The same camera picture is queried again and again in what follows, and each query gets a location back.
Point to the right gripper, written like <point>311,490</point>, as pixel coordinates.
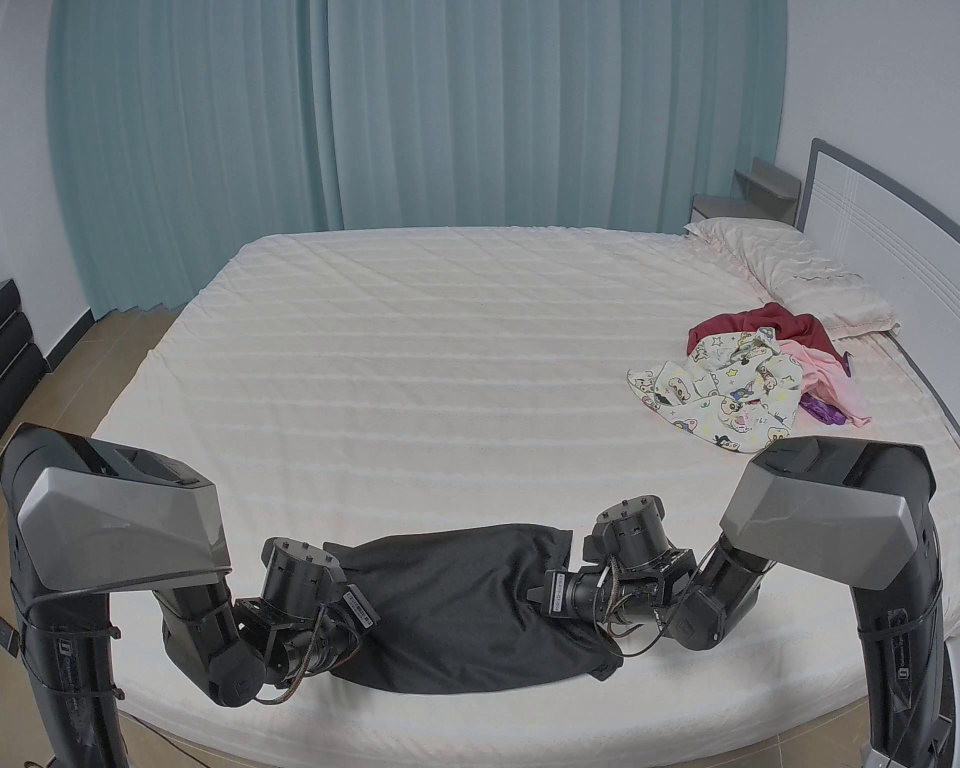
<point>577,596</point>

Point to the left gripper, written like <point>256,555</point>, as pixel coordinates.
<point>345,630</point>

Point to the black T-shirt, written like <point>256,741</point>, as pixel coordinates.
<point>465,607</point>

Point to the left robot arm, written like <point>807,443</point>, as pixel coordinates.
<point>120,517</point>

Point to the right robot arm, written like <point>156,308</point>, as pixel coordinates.
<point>825,502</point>

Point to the white printed pyjama top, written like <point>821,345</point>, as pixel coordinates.
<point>712,405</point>

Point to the bed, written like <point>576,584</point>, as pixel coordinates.
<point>450,360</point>

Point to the purple garment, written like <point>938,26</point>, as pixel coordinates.
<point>817,411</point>

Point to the pink garment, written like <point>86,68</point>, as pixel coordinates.
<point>832,379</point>

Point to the dark red garment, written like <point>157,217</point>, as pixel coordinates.
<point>795,330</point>

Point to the cream pillow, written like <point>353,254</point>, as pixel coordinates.
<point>802,277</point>

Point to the black chest of drawers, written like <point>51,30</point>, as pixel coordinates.
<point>19,352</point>

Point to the grey bedside table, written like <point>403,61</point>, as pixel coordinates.
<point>750,201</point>

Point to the blue-green curtain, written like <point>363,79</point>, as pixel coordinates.
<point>540,112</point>
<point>187,150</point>

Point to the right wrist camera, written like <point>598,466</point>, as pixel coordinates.
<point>596,544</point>

